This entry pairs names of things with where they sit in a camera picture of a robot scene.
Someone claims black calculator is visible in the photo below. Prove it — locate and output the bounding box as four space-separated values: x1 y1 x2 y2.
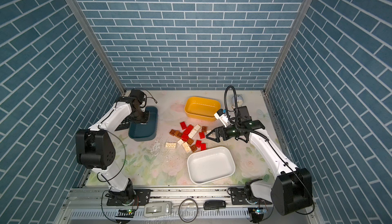
115 117 130 131

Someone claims black key fob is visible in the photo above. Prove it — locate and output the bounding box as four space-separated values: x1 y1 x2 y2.
203 200 226 210

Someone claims grey plastic box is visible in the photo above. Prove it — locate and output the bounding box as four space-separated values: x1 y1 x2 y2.
144 202 173 218

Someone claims yellow plastic bin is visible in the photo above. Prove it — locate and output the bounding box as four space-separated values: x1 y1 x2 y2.
184 96 221 122

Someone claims cream lego brick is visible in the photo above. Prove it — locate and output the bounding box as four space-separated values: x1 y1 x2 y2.
165 142 177 149
182 142 192 154

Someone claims aluminium rail base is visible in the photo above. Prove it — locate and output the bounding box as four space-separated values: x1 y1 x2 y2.
54 186 323 224

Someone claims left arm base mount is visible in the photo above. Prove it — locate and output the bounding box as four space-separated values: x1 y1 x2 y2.
105 189 151 206

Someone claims red lego brick lowest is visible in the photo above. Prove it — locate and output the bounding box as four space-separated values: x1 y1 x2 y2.
201 143 207 151

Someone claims dark teal plastic bin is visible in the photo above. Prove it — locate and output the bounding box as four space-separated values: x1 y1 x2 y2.
128 106 159 142

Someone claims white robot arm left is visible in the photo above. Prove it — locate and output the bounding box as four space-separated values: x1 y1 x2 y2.
75 95 192 193

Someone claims white plastic bin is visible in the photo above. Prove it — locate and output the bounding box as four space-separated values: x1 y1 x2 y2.
187 146 236 185

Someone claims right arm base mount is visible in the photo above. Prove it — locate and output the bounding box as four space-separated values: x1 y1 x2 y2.
227 187 272 205

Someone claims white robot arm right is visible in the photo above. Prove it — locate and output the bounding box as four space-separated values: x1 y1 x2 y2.
206 126 315 216

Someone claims black cable loop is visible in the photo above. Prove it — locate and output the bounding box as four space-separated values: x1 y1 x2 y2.
178 197 199 224

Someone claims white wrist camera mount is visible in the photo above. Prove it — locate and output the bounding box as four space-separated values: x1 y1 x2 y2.
214 109 230 128

